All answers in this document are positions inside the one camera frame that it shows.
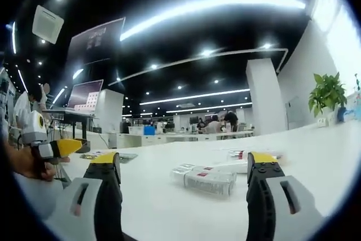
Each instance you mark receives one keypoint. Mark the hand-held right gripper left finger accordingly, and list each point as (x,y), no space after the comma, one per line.
(105,193)

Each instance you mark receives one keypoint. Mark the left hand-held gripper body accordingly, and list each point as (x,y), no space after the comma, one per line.
(33,126)

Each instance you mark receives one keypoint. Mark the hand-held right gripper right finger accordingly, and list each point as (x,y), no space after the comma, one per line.
(260,196)

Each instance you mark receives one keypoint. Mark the white skincare tube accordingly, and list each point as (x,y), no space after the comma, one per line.
(232,167)

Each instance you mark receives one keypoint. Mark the white skincare bottle red label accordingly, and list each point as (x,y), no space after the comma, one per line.
(242,154)

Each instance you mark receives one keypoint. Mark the clear skincare bottle red label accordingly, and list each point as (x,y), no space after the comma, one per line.
(210,183)

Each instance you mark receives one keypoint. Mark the small clear skincare bottle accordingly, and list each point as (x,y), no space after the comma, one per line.
(182,171)

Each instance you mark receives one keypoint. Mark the blue storage box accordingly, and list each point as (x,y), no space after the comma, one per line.
(149,131)

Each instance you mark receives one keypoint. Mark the blue bottle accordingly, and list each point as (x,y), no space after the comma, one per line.
(341,114)

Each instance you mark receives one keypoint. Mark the person's left hand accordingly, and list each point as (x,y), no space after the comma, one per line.
(34,164)

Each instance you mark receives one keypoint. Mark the flat printed packet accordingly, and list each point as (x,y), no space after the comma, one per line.
(89,155)

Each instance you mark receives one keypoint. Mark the black standing desk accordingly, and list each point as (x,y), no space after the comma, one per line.
(72,114)

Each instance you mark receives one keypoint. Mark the large display screen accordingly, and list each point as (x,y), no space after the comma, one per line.
(86,94)

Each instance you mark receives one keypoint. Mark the white power socket block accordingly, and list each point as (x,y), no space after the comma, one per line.
(323,122)

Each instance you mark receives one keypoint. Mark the ceiling air conditioner unit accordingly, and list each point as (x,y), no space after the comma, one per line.
(47,24)

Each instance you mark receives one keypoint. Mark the dark hanging banner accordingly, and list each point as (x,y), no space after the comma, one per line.
(94,42)

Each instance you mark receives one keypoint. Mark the green potted plant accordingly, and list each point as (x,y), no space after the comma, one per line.
(328,91)

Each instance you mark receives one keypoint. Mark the long ceiling light strip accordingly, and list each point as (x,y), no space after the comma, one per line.
(214,5)

